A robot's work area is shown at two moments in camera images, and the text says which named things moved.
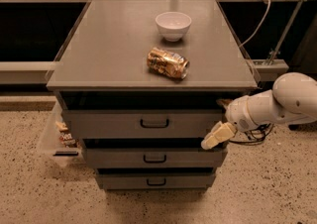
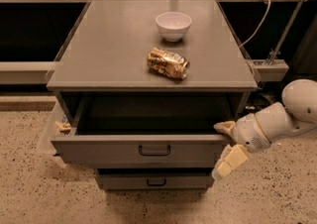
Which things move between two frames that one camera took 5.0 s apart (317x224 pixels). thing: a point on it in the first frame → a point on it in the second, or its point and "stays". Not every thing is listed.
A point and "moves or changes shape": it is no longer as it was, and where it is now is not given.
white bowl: (173, 25) stays
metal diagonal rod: (294, 16) stays
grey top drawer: (140, 123) moves or changes shape
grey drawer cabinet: (146, 79) stays
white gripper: (240, 113) → (248, 132)
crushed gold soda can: (167, 62) stays
